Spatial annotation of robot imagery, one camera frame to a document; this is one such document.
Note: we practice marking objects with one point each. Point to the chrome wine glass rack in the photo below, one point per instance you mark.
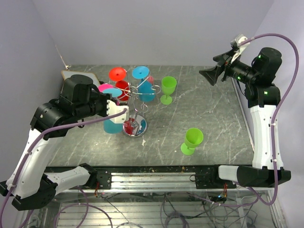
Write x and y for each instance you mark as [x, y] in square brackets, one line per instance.
[137, 125]

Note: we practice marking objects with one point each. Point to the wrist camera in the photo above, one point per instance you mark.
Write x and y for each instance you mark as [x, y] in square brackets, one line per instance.
[237, 47]
[118, 113]

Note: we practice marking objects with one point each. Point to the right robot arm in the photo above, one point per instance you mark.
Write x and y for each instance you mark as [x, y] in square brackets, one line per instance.
[263, 98]

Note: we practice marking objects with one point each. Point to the magenta wine glass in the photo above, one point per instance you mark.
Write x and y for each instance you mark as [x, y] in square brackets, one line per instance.
[104, 86]

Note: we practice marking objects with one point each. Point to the green wine glass back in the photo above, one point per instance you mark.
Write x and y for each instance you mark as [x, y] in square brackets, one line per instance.
[168, 84]

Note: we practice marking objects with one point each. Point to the aluminium mounting rail frame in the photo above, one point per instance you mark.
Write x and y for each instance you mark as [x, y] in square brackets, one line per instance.
[199, 196]

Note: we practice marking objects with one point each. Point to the red wine glass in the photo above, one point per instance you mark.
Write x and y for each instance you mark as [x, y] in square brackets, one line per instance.
[118, 74]

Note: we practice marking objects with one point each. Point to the green wine glass front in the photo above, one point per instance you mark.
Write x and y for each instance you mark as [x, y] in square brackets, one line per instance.
[193, 138]

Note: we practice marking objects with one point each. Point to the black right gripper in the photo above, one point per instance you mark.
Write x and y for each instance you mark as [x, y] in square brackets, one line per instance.
[212, 74]

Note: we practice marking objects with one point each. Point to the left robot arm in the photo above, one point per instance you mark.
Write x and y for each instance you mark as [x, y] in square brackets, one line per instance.
[29, 186]

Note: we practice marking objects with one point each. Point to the green wine glass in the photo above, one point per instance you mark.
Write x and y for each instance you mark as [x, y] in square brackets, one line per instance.
[193, 138]
[168, 84]

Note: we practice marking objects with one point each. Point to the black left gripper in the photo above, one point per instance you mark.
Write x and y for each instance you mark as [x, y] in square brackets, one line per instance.
[104, 97]

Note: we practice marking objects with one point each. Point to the blue wine glass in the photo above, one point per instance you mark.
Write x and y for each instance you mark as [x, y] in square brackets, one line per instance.
[145, 91]
[109, 126]

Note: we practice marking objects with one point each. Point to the blue wine glass front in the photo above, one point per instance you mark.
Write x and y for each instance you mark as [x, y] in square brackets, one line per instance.
[145, 91]

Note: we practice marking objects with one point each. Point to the blue wine glass back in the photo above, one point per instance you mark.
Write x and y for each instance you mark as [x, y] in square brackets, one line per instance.
[109, 126]

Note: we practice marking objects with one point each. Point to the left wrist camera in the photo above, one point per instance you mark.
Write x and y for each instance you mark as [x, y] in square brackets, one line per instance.
[118, 113]

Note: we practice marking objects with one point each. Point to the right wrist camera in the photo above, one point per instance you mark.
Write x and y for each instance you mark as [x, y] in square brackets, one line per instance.
[237, 47]

